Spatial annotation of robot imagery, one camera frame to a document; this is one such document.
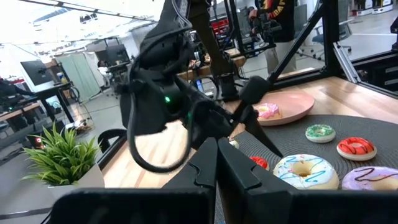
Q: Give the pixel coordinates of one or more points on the green plant in white pot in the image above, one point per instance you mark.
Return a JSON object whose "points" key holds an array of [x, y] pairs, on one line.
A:
{"points": [[62, 155]]}

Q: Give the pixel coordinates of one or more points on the grey office chair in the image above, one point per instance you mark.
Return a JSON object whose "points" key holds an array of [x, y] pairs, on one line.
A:
{"points": [[342, 31]]}

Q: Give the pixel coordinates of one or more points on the round grey woven placemat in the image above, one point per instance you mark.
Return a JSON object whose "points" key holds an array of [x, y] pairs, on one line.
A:
{"points": [[289, 140]]}

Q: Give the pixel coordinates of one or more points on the silver aluminium extrusion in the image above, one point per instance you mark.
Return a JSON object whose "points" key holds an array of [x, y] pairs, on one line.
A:
{"points": [[345, 60]]}

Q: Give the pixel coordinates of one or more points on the pale green curtain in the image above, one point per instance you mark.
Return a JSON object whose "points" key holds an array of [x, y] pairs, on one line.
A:
{"points": [[77, 74]]}

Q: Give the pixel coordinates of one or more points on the black rig frame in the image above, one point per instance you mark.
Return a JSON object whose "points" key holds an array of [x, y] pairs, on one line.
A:
{"points": [[330, 37]]}

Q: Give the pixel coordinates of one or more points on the large white donut blue drizzle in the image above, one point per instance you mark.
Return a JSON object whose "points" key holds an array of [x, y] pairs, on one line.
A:
{"points": [[286, 174]]}

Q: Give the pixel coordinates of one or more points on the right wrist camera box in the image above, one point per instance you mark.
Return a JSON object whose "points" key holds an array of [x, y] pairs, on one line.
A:
{"points": [[255, 88]]}

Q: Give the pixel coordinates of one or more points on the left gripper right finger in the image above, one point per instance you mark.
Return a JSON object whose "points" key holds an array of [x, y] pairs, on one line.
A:
{"points": [[295, 208]]}

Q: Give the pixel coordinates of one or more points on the black desk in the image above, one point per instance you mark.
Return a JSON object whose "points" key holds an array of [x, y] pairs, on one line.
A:
{"points": [[53, 90]]}

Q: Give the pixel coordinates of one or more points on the large pink-iced donut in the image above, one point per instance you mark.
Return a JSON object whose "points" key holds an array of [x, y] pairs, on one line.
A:
{"points": [[269, 110]]}

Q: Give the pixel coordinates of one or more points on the person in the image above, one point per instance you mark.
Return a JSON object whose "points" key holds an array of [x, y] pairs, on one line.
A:
{"points": [[280, 28], [102, 71]]}

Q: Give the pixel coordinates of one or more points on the black computer monitor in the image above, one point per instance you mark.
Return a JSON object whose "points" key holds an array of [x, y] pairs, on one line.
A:
{"points": [[116, 54], [37, 72]]}

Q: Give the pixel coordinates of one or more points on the small red-iced donut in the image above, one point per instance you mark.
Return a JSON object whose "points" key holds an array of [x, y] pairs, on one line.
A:
{"points": [[259, 161]]}

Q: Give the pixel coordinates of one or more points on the tan bowl on right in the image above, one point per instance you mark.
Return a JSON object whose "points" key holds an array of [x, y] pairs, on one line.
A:
{"points": [[295, 105]]}

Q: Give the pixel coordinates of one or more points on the large purple-iced donut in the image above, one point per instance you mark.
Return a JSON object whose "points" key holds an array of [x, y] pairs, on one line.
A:
{"points": [[370, 179]]}

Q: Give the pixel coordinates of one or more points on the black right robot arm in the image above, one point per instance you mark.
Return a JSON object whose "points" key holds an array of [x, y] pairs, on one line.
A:
{"points": [[155, 102]]}

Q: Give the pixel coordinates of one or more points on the red-iced donut dark drizzle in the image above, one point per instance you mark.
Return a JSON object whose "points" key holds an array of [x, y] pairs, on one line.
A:
{"points": [[357, 148]]}

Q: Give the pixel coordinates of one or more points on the black chair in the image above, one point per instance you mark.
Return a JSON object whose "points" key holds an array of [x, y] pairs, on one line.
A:
{"points": [[109, 134]]}

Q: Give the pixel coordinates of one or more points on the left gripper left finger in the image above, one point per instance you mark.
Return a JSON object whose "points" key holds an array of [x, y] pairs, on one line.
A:
{"points": [[140, 208]]}

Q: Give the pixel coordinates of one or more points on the green-sprinkled white donut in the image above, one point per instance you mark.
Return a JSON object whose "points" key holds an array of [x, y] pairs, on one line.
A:
{"points": [[320, 133]]}

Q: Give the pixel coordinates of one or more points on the wooden workbench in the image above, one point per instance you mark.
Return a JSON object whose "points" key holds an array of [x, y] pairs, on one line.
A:
{"points": [[202, 71]]}

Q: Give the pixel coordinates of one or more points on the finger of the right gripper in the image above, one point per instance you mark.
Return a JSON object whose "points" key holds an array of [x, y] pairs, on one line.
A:
{"points": [[253, 124]]}

